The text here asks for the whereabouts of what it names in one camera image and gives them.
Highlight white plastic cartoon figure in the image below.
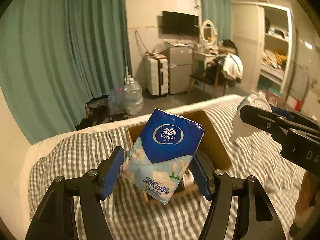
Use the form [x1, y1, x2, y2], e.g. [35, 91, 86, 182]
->
[229, 92, 272, 142]

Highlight white oval vanity mirror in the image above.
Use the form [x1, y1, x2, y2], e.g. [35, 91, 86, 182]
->
[200, 20, 218, 46]

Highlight white hard suitcase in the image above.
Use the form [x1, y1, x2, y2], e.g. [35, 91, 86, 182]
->
[144, 54, 169, 96]

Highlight black wall television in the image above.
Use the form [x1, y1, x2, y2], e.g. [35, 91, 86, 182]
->
[162, 11, 199, 36]

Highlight green window curtain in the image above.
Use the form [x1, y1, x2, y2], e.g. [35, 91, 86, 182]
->
[1, 0, 131, 144]

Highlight wooden dressing table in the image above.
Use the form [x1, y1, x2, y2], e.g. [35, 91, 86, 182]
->
[192, 46, 236, 68]

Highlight silver mini fridge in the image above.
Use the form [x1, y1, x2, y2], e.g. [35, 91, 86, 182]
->
[166, 46, 193, 95]

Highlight black bags on floor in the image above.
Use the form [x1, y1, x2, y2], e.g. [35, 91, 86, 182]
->
[75, 95, 128, 131]

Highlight grey checkered bed duvet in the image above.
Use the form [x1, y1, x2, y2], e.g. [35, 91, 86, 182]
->
[21, 95, 305, 239]

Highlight blue Vinda tissue pack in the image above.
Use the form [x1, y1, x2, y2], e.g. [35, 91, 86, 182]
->
[120, 109, 204, 204]

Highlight white open wardrobe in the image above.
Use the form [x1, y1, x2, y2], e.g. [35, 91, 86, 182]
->
[231, 2, 296, 95]

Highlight wooden chair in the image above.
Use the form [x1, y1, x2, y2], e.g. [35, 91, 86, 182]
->
[186, 55, 241, 100]

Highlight green curtain by mirror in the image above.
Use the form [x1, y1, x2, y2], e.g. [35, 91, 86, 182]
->
[201, 0, 232, 41]

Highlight white towel on chair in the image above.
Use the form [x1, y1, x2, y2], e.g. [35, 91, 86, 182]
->
[221, 54, 244, 80]

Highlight red bottle on floor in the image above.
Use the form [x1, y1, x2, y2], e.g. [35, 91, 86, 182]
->
[294, 100, 303, 112]

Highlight large clear water jug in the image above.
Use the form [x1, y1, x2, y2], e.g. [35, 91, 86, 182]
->
[123, 75, 144, 116]

